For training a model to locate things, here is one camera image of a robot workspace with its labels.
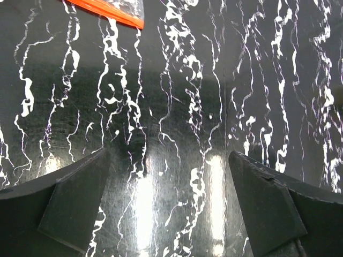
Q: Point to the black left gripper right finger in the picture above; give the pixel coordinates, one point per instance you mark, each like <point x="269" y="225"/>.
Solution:
<point x="284" y="216"/>

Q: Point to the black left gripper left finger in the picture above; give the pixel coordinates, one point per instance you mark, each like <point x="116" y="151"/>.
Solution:
<point x="54" y="215"/>

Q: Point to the clear orange-zip bag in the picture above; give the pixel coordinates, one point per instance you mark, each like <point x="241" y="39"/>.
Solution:
<point x="130" y="13"/>

